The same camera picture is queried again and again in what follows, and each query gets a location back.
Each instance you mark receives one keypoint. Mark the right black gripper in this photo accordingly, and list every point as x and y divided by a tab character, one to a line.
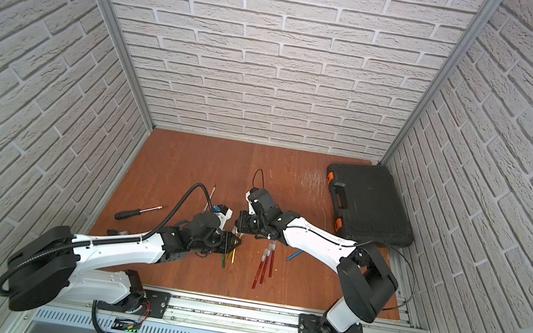
241	225

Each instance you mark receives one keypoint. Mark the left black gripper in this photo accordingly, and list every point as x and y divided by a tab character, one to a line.
223	236

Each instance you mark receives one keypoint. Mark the yellow carving knife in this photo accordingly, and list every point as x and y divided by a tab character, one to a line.
235	243

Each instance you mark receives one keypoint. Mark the blue carving knife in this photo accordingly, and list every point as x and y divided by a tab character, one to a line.
294	255

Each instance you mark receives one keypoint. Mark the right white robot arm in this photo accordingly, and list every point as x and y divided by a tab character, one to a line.
367	282

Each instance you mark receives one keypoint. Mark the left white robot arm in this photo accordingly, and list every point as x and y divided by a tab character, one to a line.
60	265

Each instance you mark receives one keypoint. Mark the red carving knife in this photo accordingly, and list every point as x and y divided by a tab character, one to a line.
271	260
265	264
258	274

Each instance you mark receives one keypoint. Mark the black plastic tool case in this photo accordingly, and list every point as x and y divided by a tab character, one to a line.
367	206

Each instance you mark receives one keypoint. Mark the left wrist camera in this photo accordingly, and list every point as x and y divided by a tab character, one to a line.
224	215

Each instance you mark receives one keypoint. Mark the black handled screwdriver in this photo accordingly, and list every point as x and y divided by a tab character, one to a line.
123	215

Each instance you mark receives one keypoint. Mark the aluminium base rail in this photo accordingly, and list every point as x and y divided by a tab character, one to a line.
174	311

